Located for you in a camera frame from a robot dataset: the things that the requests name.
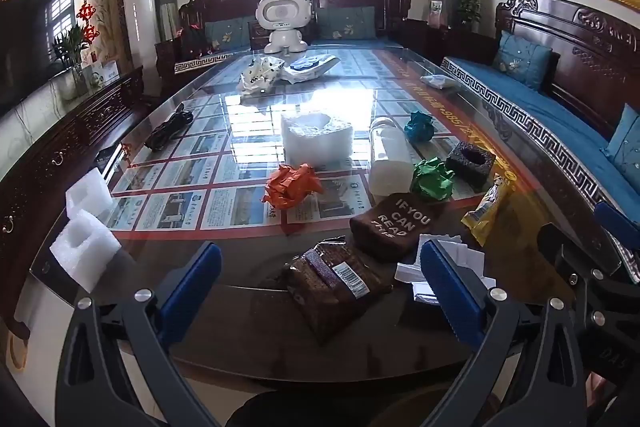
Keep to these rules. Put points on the dark wooden tv cabinet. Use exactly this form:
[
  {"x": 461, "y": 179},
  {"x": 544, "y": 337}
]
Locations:
[{"x": 65, "y": 142}]

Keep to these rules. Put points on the yellow snack wrapper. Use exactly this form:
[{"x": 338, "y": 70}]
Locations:
[{"x": 487, "y": 212}]

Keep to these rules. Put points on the black foam block with hole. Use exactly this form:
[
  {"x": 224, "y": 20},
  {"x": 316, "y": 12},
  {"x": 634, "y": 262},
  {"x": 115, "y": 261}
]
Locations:
[{"x": 462, "y": 169}]

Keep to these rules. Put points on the teal embroidered cushion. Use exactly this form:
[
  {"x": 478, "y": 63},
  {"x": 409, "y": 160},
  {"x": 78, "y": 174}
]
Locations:
[
  {"x": 521, "y": 59},
  {"x": 227, "y": 33},
  {"x": 346, "y": 23},
  {"x": 625, "y": 144}
]

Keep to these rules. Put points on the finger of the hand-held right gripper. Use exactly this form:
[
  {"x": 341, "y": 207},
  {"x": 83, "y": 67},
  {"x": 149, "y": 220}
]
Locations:
[
  {"x": 620, "y": 224},
  {"x": 567, "y": 262}
]

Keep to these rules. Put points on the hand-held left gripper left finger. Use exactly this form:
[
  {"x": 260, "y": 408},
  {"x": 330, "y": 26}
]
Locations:
[{"x": 192, "y": 282}]

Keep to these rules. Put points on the red printed poster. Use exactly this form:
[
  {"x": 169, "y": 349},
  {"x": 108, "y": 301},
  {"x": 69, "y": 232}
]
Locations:
[{"x": 235, "y": 177}]

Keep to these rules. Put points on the green crumpled paper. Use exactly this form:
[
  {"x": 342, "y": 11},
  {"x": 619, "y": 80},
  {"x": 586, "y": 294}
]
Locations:
[{"x": 431, "y": 181}]

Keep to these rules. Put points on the black bag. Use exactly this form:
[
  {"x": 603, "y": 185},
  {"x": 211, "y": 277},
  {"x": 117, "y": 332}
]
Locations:
[{"x": 194, "y": 42}]

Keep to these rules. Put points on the white tower air conditioner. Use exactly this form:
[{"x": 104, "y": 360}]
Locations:
[{"x": 137, "y": 7}]

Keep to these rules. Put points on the orange crumpled paper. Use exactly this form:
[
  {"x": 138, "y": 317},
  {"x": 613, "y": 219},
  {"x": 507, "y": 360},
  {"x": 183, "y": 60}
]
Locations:
[{"x": 290, "y": 186}]

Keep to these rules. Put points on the white crumpled paper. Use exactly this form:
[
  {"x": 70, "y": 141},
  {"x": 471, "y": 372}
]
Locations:
[{"x": 470, "y": 257}]

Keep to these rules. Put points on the white robot toy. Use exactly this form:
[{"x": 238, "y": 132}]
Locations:
[{"x": 282, "y": 19}]

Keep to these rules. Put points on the brown printed cloth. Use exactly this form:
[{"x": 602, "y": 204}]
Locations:
[{"x": 392, "y": 227}]

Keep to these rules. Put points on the teal crumpled paper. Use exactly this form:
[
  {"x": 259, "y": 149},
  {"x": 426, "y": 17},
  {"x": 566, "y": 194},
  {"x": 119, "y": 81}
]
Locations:
[{"x": 419, "y": 127}]

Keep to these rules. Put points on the carved wooden sofa blue seat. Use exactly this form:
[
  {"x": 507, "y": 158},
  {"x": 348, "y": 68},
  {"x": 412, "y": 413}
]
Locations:
[{"x": 565, "y": 117}]

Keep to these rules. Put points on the green potted plant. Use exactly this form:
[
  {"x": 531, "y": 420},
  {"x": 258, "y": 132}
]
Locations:
[{"x": 471, "y": 7}]

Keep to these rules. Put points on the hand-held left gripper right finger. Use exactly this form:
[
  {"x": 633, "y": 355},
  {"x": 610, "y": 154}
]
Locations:
[{"x": 450, "y": 289}]

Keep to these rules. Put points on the white plastic bottle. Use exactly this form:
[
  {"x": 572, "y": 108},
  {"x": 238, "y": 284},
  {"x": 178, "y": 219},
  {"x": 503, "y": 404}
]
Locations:
[{"x": 389, "y": 162}]

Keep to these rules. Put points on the green and white package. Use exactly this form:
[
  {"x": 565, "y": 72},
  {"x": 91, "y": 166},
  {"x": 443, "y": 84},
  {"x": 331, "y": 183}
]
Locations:
[{"x": 436, "y": 12}]

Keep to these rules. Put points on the white foam block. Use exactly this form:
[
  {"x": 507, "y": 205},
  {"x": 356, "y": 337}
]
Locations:
[
  {"x": 87, "y": 252},
  {"x": 87, "y": 194}
]

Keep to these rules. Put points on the white tissue pack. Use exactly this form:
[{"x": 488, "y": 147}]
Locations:
[{"x": 439, "y": 82}]

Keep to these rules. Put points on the white printed plastic bag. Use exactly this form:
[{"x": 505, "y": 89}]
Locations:
[{"x": 260, "y": 74}]

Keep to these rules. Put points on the blue and white packet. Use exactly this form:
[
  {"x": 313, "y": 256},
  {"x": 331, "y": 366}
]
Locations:
[{"x": 310, "y": 67}]

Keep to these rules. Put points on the white bubble foam roll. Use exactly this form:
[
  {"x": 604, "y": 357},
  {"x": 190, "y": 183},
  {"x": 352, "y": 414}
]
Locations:
[{"x": 315, "y": 144}]

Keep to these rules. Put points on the small white card box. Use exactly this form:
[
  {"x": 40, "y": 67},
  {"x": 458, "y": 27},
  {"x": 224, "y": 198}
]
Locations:
[{"x": 105, "y": 72}]

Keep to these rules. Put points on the black television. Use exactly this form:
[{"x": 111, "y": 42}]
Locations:
[{"x": 30, "y": 47}]

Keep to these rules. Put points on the brown snack packet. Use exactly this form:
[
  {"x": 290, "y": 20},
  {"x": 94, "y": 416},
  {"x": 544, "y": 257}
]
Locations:
[{"x": 330, "y": 287}]

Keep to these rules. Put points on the potted bamboo plant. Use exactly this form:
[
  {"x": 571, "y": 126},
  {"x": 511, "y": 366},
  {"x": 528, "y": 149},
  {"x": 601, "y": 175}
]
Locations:
[{"x": 70, "y": 57}]

